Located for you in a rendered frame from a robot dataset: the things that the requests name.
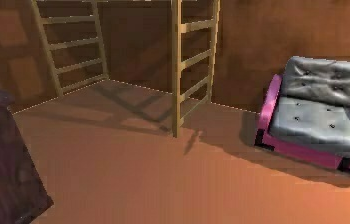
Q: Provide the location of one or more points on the tan wooden loft bed frame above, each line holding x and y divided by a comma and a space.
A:
176, 66

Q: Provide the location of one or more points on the dark purple cabinet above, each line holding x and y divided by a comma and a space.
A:
6, 166

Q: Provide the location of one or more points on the pink armchair with grey cushions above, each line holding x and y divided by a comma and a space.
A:
313, 123

